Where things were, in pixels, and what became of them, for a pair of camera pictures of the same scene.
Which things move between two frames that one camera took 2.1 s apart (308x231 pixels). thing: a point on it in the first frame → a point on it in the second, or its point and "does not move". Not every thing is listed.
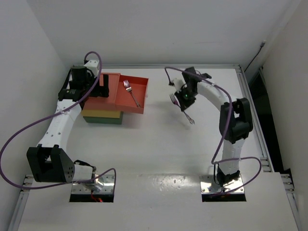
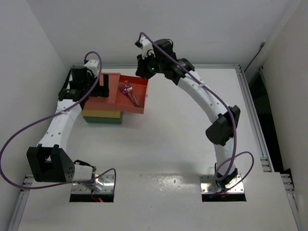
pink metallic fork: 175,102 → 125,92
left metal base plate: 107,180 does not move
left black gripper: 101,91 does not move
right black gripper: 184,103 → 142,70
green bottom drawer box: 104,120 does not move
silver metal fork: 129,89 does not move
